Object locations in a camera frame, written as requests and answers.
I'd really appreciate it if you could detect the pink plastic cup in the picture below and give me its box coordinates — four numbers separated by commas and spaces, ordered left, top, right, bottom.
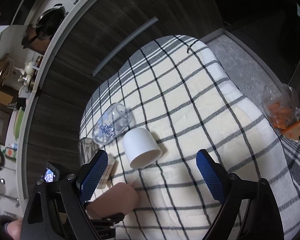
86, 182, 140, 219

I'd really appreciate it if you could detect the grey transparent square cup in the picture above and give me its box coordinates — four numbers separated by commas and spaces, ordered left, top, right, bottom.
78, 137, 99, 166

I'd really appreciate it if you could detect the white plastic cup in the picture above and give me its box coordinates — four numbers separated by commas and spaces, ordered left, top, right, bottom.
122, 127, 162, 169

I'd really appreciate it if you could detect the person's left hand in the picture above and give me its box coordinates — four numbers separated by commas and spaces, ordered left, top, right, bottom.
4, 218, 23, 240

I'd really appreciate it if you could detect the green dish soap bottle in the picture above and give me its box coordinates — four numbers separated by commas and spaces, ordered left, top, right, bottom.
1, 147, 17, 160

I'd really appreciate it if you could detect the clear glass printed bottle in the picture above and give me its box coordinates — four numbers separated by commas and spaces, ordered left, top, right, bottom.
92, 102, 132, 146

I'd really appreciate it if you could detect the green plastic basin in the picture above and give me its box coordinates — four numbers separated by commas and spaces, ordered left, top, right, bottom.
13, 107, 25, 140

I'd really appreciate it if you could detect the checked white tablecloth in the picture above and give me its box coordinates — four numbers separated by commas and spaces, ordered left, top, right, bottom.
80, 35, 300, 239

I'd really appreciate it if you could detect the plastic bag with carrots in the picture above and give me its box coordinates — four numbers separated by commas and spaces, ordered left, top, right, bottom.
262, 84, 300, 130

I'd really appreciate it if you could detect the wooden cutting board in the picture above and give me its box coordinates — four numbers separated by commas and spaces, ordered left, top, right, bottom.
21, 25, 51, 55

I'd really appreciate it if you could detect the black wok with lid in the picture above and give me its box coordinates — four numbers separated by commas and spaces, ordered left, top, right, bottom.
23, 3, 66, 49

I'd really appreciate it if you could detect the grey drawer handle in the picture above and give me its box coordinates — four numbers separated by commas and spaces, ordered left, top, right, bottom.
92, 17, 159, 77

